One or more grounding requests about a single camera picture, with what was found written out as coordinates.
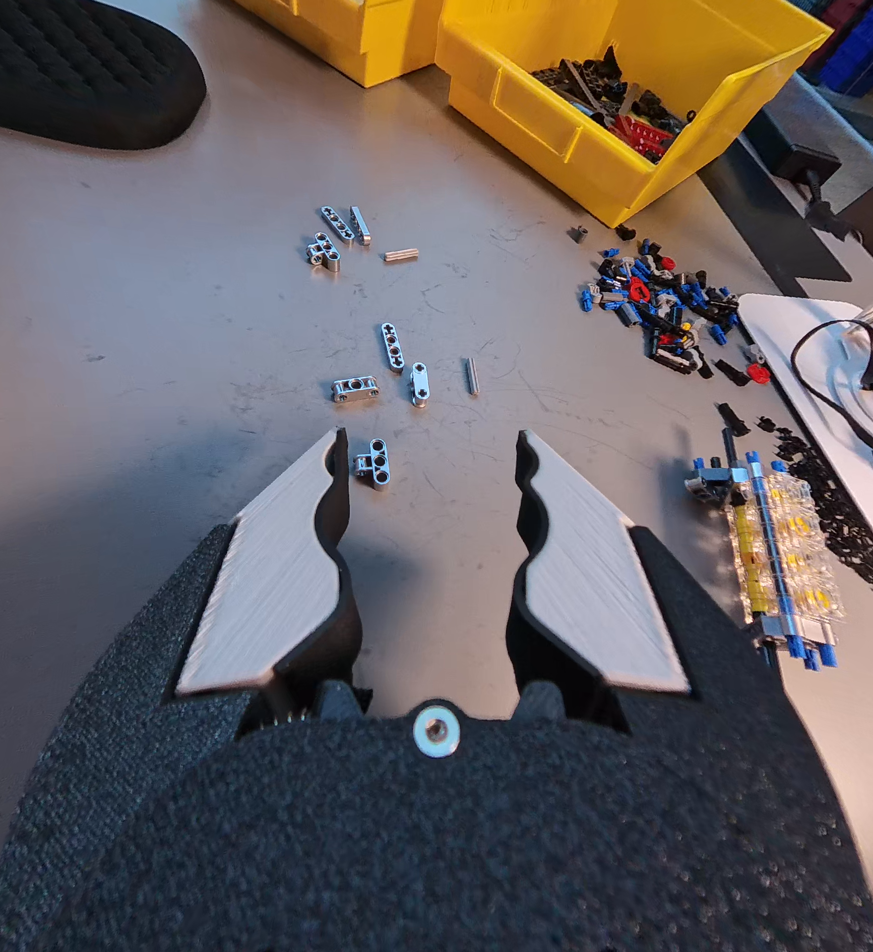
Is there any pile of mixed brick parts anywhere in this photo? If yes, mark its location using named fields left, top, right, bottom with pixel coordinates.
left=570, top=227, right=772, bottom=388

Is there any shelf of coloured bins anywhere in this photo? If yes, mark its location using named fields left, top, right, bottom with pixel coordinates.
left=801, top=0, right=873, bottom=98

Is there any clear brick engine assembly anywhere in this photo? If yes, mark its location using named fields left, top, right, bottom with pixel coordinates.
left=686, top=424, right=847, bottom=670

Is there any yellow plastic bin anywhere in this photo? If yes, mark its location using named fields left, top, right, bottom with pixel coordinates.
left=435, top=0, right=833, bottom=228
left=232, top=0, right=445, bottom=89

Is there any black power adapter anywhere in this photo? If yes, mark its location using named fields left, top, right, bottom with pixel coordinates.
left=771, top=141, right=854, bottom=239

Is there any black round cushion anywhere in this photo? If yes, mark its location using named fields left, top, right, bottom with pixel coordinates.
left=0, top=0, right=207, bottom=150

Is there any pile of black pins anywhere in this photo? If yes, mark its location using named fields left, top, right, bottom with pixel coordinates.
left=752, top=416, right=873, bottom=592

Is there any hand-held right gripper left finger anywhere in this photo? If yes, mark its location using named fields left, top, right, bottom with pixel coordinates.
left=175, top=427, right=363, bottom=722

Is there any black motor cable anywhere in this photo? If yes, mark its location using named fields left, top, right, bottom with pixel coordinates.
left=790, top=320, right=873, bottom=455

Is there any pile of black brick parts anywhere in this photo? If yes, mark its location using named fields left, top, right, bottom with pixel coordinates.
left=532, top=48, right=694, bottom=165

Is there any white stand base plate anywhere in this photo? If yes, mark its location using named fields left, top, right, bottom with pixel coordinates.
left=736, top=292, right=873, bottom=570

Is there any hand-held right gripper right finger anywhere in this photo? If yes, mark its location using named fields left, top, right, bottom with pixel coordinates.
left=507, top=430, right=692, bottom=696

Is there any grey desk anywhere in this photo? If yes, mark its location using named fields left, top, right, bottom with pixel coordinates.
left=0, top=0, right=873, bottom=938

